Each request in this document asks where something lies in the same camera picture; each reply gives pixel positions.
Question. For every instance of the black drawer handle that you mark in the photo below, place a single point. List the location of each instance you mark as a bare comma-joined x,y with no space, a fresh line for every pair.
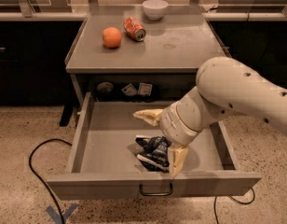
156,191

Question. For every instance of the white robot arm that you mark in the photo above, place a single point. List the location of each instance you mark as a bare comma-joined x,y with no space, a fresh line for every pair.
223,86

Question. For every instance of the white tag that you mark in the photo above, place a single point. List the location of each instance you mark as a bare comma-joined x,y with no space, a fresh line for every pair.
145,89
129,90

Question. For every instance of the white tag left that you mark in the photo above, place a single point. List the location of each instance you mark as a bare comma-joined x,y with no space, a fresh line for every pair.
129,90

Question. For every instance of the white horizontal rail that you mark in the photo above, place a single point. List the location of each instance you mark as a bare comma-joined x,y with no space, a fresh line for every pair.
82,16

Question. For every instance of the round grey object in cabinet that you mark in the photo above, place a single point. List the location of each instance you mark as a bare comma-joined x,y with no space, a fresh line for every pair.
105,88

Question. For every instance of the blue chip bag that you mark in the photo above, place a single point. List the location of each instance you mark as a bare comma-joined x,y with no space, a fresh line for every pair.
154,156

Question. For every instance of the white bowl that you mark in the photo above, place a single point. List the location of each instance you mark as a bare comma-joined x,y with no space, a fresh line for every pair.
155,9

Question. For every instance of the red soda can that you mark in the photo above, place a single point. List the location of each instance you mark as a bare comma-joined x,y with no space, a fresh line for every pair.
134,29

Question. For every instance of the blue tape cross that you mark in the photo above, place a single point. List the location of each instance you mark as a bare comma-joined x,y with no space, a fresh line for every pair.
60,217

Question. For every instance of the white tag right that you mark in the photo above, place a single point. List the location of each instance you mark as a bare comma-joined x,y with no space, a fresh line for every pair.
145,89

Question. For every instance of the orange fruit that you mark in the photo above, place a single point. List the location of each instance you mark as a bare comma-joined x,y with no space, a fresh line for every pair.
111,37

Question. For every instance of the grey open drawer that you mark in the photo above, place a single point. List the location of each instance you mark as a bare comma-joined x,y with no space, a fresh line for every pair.
103,164

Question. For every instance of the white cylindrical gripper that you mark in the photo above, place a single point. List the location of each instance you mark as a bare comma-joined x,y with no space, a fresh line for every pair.
170,123

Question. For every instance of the grey counter cabinet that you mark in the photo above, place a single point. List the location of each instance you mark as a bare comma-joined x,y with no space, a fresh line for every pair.
179,43

